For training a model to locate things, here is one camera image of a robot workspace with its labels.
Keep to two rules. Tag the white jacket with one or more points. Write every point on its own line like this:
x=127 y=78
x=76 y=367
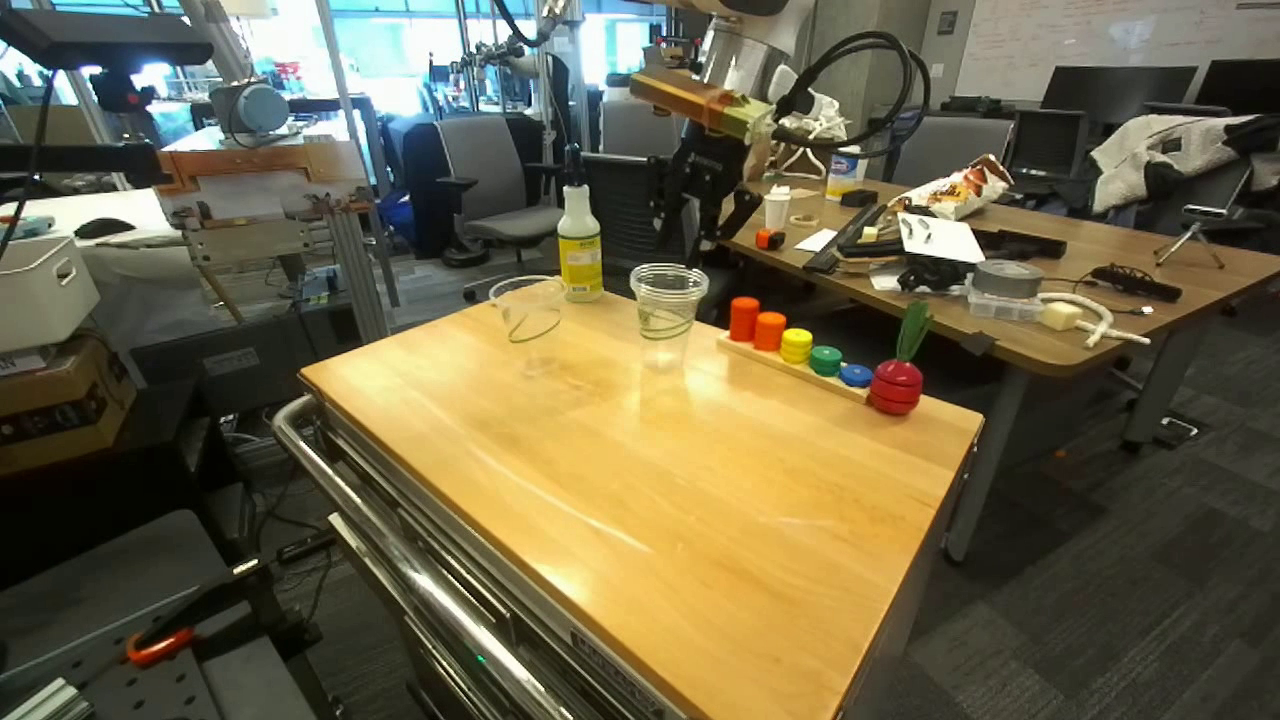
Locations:
x=1161 y=144

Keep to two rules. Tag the white paper sheet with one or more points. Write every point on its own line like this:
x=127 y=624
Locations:
x=943 y=241

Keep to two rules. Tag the black mesh office chair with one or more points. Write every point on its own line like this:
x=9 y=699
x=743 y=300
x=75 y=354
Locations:
x=627 y=213

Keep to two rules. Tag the grey office chair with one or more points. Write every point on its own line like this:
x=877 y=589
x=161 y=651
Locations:
x=953 y=144
x=503 y=173
x=623 y=130

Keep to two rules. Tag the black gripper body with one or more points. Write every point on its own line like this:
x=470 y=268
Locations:
x=712 y=166

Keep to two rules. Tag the chips bag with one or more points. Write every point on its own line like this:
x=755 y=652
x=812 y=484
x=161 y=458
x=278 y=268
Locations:
x=957 y=186

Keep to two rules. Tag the yellow toy peg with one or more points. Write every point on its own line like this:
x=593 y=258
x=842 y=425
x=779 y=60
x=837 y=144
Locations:
x=799 y=345

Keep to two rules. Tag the grey perforated plate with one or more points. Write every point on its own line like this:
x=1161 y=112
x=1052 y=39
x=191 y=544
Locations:
x=134 y=685

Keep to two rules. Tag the black computer mouse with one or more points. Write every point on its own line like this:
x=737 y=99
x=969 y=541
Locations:
x=107 y=230

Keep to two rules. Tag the orange toy peg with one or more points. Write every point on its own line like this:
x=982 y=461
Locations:
x=769 y=328

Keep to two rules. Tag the small white plastic bottle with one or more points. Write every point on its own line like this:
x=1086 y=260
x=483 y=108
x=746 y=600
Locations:
x=779 y=208

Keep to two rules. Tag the blue toy peg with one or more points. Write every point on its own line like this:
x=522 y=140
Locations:
x=856 y=373

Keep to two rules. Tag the white blue canister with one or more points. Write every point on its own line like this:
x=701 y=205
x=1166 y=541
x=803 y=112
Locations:
x=845 y=169

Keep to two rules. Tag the white storage box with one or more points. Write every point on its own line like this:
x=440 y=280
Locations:
x=42 y=284

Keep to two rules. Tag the green toy peg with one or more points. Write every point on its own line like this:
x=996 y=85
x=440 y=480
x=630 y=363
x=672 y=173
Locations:
x=825 y=359

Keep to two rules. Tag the red toy apple green leaves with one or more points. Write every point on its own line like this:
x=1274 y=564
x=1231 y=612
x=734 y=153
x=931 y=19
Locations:
x=894 y=385

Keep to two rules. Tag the orange tape measure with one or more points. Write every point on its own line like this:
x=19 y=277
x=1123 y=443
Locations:
x=766 y=241

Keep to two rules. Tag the wooden topped workbench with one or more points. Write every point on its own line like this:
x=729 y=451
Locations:
x=252 y=162

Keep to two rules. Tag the small black monitor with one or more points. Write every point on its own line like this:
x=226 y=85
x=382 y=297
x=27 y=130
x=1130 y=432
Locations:
x=1044 y=144

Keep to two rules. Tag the wooden office desk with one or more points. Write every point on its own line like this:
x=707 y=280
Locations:
x=1203 y=260

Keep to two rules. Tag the small white paper note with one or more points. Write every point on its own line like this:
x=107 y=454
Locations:
x=816 y=241

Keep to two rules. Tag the black flat pouch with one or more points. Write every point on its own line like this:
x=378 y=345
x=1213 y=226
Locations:
x=1022 y=247

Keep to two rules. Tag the grey cylindrical device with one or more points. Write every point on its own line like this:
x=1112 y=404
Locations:
x=251 y=108

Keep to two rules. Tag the black shelf board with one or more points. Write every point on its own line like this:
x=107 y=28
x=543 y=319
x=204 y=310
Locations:
x=107 y=39

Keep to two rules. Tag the large cardboard box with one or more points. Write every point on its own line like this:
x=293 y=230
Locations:
x=60 y=403

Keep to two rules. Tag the dark blue office chair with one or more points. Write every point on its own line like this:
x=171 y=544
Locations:
x=422 y=186

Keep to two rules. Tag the black remote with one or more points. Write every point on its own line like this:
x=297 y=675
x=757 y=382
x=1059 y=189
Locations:
x=1133 y=280

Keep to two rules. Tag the red toy peg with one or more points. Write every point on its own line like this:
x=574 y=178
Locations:
x=746 y=315

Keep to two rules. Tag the spray bottle yellow label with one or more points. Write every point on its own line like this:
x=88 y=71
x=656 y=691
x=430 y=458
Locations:
x=580 y=260

